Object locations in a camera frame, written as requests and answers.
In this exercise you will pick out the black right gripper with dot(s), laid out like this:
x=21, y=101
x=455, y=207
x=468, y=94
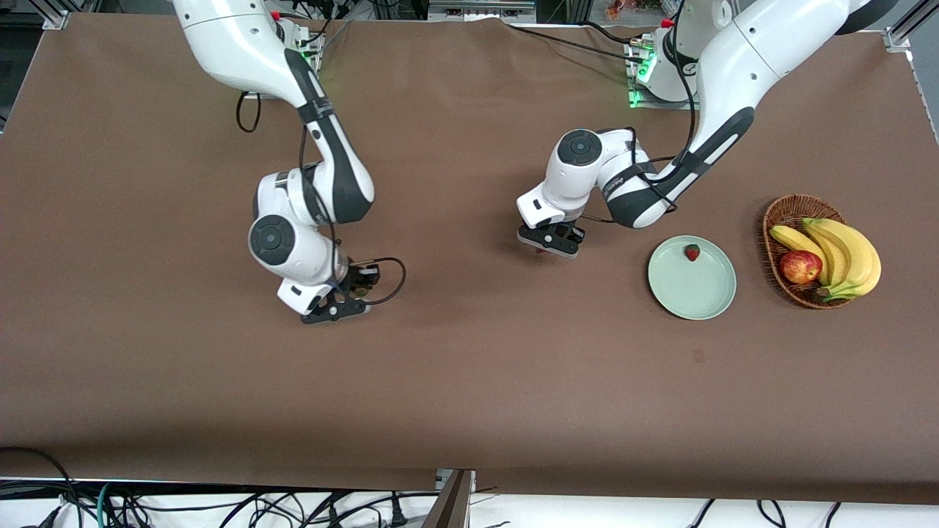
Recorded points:
x=356, y=280

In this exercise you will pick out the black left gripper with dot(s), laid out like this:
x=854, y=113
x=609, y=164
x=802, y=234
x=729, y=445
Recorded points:
x=573, y=237

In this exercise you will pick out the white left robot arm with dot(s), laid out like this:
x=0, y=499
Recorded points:
x=741, y=51

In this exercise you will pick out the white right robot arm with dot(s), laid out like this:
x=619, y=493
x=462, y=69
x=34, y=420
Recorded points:
x=242, y=44

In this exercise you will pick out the pale green round plate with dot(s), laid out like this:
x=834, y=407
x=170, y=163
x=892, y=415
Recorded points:
x=693, y=290

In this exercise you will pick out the brown table cover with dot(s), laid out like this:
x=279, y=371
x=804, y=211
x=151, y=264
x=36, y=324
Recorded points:
x=469, y=367

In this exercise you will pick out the brown wicker basket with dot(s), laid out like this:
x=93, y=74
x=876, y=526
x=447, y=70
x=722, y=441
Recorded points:
x=788, y=216

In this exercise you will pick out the small yellow banana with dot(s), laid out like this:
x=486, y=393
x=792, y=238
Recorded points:
x=796, y=240

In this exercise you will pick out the red apple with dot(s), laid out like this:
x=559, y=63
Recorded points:
x=799, y=268

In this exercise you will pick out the grey metal background box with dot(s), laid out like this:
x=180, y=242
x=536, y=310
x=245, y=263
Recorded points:
x=477, y=11

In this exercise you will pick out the large yellow banana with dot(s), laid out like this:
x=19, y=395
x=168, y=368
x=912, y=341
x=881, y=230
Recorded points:
x=866, y=257

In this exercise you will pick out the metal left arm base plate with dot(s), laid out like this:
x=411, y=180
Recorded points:
x=653, y=104

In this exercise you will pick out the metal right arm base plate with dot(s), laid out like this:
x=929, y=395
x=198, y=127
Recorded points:
x=314, y=59

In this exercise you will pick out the aluminium post with bracket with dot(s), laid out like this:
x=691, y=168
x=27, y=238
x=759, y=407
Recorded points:
x=447, y=506

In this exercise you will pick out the aluminium frame profile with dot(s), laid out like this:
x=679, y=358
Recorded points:
x=899, y=37
x=55, y=20

